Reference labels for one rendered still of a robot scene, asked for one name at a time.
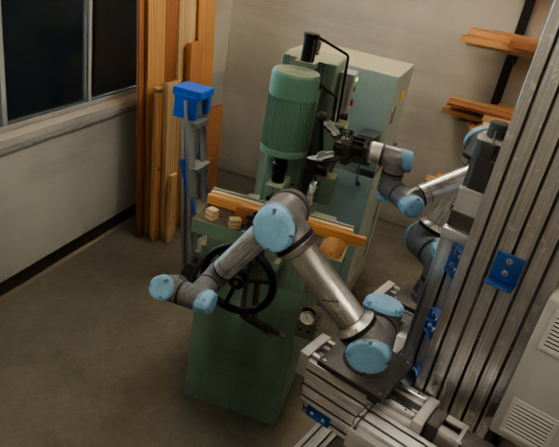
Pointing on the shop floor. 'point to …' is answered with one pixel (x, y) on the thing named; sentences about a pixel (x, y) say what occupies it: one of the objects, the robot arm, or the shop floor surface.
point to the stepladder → (192, 159)
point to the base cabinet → (246, 355)
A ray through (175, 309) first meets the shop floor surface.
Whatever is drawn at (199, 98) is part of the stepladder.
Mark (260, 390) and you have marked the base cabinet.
